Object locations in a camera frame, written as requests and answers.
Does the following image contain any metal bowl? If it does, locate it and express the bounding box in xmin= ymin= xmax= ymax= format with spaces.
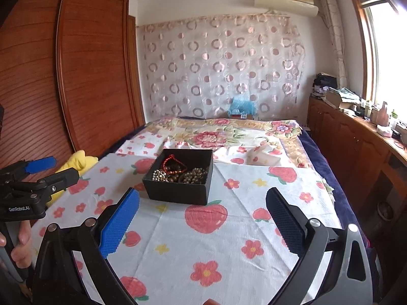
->
xmin=378 ymin=201 xmax=395 ymax=222

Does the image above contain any blue fluffy cloth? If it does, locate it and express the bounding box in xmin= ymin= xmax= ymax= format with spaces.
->
xmin=227 ymin=94 xmax=259 ymax=117

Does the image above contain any brown wooden bead bracelet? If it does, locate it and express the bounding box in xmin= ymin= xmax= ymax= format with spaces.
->
xmin=166 ymin=164 xmax=192 ymax=184

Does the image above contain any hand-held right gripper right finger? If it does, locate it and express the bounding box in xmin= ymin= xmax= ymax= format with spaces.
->
xmin=265 ymin=186 xmax=374 ymax=305

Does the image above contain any navy bedspread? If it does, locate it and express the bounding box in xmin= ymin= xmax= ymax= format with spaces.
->
xmin=298 ymin=126 xmax=371 ymax=248

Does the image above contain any yellow plush toy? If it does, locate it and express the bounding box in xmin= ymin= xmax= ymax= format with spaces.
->
xmin=46 ymin=149 xmax=100 ymax=208

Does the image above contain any white large pearl bracelet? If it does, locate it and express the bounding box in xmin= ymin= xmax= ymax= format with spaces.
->
xmin=151 ymin=169 xmax=170 ymax=183

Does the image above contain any circle pattern sheer curtain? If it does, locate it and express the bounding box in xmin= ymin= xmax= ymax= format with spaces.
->
xmin=136 ymin=13 xmax=306 ymax=124

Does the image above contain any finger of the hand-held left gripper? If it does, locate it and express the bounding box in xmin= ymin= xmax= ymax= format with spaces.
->
xmin=6 ymin=156 xmax=58 ymax=176
xmin=35 ymin=167 xmax=81 ymax=198

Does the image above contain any wooden frame window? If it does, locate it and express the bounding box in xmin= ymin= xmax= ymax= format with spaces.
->
xmin=346 ymin=0 xmax=407 ymax=125

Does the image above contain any red cord bracelet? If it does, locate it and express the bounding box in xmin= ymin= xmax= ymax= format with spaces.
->
xmin=162 ymin=154 xmax=187 ymax=173

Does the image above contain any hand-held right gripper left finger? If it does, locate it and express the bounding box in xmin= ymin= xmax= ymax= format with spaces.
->
xmin=32 ymin=187 xmax=141 ymax=305

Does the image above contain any cream pearl necklace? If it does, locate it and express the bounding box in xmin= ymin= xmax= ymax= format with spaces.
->
xmin=179 ymin=166 xmax=209 ymax=185

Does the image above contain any wooden side cabinet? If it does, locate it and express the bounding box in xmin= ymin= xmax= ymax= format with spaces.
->
xmin=307 ymin=97 xmax=407 ymax=231

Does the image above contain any wooden wardrobe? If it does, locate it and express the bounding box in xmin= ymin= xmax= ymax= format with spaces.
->
xmin=0 ymin=0 xmax=147 ymax=174

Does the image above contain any window curtain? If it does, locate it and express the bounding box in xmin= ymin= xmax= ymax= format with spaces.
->
xmin=317 ymin=0 xmax=348 ymax=87

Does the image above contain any person's left hand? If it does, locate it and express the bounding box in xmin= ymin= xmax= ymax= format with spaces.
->
xmin=0 ymin=219 xmax=34 ymax=281

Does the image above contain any pink bottle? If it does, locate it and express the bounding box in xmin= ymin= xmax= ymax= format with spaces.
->
xmin=376 ymin=101 xmax=390 ymax=127

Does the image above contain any black jewelry box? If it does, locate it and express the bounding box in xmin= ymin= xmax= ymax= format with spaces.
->
xmin=142 ymin=148 xmax=214 ymax=206

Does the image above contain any floral blanket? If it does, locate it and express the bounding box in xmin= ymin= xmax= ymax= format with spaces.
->
xmin=144 ymin=117 xmax=314 ymax=167

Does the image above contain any strawberry print bed sheet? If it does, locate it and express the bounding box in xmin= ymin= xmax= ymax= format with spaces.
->
xmin=30 ymin=133 xmax=343 ymax=305

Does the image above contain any clutter pile on cabinet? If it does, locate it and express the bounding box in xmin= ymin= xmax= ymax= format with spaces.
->
xmin=311 ymin=72 xmax=361 ymax=110

